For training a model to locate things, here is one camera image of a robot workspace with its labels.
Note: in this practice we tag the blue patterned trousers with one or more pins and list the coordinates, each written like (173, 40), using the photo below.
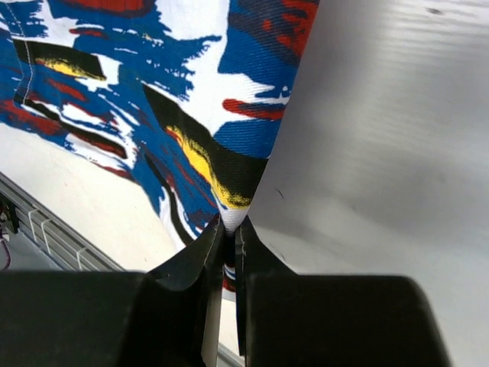
(184, 98)

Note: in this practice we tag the aluminium rail frame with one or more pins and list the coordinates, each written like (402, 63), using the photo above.
(58, 242)

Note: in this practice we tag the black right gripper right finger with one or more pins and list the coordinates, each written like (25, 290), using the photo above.
(290, 319)

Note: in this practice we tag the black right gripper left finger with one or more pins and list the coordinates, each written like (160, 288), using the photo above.
(166, 317)

